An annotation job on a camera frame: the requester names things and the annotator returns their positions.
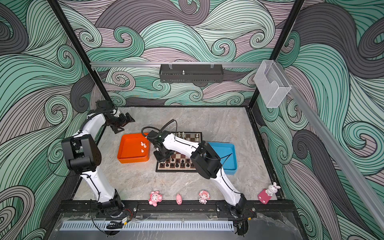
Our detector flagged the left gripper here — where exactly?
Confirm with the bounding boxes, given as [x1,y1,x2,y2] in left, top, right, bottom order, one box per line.
[106,112,134,134]

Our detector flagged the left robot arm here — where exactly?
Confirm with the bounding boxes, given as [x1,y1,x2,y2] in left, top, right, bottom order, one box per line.
[61,100,135,216]

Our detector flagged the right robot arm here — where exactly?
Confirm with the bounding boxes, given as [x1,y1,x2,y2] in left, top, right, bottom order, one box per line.
[141,119,247,217]

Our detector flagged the black pieces on board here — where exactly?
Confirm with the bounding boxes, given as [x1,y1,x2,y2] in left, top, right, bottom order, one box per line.
[158,159,195,170]

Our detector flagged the chess board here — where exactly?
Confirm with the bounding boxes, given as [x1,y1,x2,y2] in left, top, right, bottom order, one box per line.
[156,132,203,173]

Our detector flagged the white pieces in tray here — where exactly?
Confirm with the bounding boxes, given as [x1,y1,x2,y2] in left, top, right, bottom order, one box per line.
[141,142,147,153]

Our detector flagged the white pieces on board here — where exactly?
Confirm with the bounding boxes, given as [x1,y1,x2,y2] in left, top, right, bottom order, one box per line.
[176,132,201,143]

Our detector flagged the orange tray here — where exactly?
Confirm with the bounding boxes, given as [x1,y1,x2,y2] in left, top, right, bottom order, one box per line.
[117,133,151,164]

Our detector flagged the pink plush figure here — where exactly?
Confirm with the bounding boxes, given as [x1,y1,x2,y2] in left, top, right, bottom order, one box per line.
[149,191,163,207]

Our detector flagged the small pink pig figure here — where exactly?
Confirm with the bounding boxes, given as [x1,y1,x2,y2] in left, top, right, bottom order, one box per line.
[176,194,183,205]

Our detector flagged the pink hooded doll figure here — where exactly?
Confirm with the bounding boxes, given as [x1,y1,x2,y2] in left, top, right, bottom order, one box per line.
[199,190,210,205]

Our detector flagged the blue tray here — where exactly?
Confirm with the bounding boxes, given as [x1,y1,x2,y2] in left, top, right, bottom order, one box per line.
[209,142,238,175]

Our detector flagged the white rabbit pink figure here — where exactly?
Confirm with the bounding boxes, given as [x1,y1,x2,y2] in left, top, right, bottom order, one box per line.
[258,182,281,205]

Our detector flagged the aluminium rail back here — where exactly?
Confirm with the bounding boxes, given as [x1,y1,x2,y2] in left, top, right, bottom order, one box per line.
[90,61,261,69]

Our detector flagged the aluminium rail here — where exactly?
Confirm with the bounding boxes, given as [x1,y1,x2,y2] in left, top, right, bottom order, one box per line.
[90,61,261,69]
[277,63,384,230]

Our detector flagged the black wall tray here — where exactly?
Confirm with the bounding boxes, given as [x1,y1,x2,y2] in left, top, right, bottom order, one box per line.
[159,65,224,83]

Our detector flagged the white slotted cable duct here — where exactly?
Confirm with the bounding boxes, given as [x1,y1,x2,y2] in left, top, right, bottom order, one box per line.
[59,221,234,232]

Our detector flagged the clear plastic wall holder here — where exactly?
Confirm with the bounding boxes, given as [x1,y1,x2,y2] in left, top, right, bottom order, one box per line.
[254,60,292,108]

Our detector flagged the aluminium rail right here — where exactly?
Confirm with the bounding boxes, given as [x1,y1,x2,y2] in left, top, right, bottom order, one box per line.
[277,63,384,230]

